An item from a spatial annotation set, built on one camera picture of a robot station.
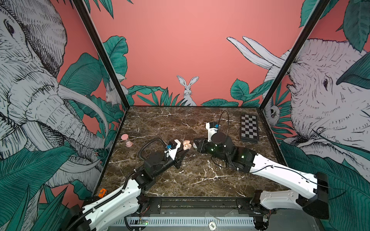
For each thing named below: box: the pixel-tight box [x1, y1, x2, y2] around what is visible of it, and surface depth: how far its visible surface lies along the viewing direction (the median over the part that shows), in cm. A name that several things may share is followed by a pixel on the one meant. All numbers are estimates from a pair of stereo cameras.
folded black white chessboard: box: [240, 114, 260, 144], surface depth 106 cm
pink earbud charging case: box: [183, 139, 192, 151], surface depth 72 cm
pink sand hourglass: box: [120, 133, 133, 148], surface depth 92 cm
